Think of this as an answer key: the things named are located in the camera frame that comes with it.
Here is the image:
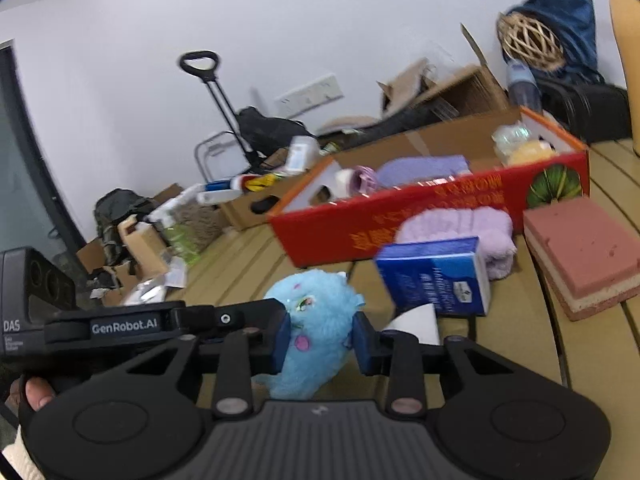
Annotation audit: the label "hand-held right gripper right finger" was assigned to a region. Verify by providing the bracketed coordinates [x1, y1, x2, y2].
[352, 312, 521, 418]

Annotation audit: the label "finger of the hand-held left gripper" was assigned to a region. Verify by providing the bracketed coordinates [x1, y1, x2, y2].
[170, 299, 287, 343]

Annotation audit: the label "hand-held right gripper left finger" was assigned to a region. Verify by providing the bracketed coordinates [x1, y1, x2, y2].
[120, 310, 292, 418]

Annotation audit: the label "blue plush toy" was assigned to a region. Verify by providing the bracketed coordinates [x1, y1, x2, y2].
[252, 269, 366, 401]

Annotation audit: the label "white paper tissue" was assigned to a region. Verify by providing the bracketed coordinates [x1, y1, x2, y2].
[382, 304, 441, 346]

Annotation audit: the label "blue tissue packet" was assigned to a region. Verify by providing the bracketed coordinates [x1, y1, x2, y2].
[375, 236, 492, 317]

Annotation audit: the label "lavender fuzzy towel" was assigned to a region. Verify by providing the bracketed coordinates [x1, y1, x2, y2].
[395, 205, 518, 281]

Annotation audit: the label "red cardboard box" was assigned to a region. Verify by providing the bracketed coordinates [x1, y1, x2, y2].
[267, 105, 591, 268]

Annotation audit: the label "lavender soft cloth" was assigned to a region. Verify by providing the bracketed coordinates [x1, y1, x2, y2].
[375, 154, 473, 188]

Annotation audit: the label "pink sponge block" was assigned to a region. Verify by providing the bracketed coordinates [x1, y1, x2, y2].
[522, 197, 640, 322]

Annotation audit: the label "yellow white sponge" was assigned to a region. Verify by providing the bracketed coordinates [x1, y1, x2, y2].
[502, 140, 558, 167]

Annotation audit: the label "clear plastic bag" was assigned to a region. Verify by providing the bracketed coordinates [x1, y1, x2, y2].
[491, 122, 531, 153]

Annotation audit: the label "person's left hand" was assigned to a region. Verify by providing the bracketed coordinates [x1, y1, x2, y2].
[7, 375, 76, 433]

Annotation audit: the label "clear plastic packets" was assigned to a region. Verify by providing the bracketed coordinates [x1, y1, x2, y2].
[122, 260, 188, 306]

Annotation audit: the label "green spray bottle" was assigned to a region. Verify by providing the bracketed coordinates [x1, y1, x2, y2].
[150, 195, 206, 263]

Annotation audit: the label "clear grain container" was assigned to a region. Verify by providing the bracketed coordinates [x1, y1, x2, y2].
[170, 200, 226, 251]

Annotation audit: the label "beige carton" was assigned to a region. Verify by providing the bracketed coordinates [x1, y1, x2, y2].
[119, 220, 171, 281]

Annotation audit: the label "white tube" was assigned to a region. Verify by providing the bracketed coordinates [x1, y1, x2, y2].
[196, 180, 247, 206]

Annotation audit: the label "dark backpack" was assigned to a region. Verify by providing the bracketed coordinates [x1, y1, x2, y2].
[94, 189, 161, 266]

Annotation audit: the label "dark framed glass door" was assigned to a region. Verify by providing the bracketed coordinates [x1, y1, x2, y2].
[0, 40, 88, 261]

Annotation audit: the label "small white box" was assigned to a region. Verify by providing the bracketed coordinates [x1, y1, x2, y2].
[286, 136, 321, 173]

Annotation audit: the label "black trolley bag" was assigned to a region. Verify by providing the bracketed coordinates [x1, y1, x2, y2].
[235, 106, 316, 153]

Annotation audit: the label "black hand trolley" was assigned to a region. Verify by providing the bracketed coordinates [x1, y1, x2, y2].
[179, 50, 261, 171]

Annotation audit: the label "brown kraft paper bag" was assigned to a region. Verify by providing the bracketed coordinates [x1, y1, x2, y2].
[377, 57, 436, 111]

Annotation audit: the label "large open cardboard box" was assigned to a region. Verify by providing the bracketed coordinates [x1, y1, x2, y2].
[320, 22, 513, 151]

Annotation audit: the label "blue bottle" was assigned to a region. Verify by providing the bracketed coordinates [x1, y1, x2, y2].
[505, 60, 543, 111]

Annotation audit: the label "black duffel bag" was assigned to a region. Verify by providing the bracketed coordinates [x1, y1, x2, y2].
[537, 77, 631, 143]

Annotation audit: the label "rattan ball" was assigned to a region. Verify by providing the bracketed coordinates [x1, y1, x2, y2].
[496, 12, 566, 68]

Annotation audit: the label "yellow thermos jug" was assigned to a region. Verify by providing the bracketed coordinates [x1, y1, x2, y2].
[607, 0, 640, 156]

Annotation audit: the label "dark blue jacket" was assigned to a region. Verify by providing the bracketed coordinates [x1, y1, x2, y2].
[505, 0, 601, 83]

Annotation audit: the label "brown box with handle hole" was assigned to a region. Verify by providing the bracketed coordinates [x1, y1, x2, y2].
[220, 160, 321, 231]

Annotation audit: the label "white metal stool frame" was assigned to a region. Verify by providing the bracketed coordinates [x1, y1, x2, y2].
[194, 130, 251, 183]

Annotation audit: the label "white wall outlet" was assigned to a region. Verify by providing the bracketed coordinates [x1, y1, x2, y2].
[321, 75, 346, 101]
[299, 81, 325, 108]
[274, 89, 302, 117]

